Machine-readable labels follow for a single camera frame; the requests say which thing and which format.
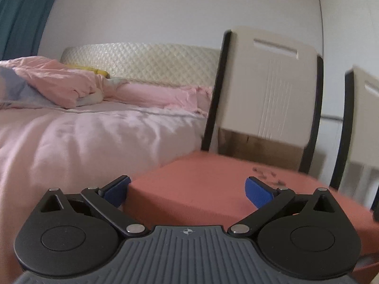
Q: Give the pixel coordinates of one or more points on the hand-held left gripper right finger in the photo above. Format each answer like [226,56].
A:
[259,193]

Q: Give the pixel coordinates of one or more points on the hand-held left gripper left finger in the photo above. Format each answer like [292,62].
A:
[117,190]

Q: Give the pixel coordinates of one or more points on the pink box lid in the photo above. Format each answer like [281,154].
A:
[207,183]

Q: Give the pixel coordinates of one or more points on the bed with pink sheet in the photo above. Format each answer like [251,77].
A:
[74,142]

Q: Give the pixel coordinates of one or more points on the beige folding chair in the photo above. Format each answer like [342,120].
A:
[367,124]
[266,94]

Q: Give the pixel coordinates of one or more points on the pink pillow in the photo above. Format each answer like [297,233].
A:
[154,96]

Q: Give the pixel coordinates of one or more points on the crumpled pink duvet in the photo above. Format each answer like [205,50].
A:
[59,82]

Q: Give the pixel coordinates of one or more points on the quilted cream headboard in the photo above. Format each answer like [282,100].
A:
[148,62]

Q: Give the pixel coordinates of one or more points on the teal curtain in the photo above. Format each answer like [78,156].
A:
[23,14]

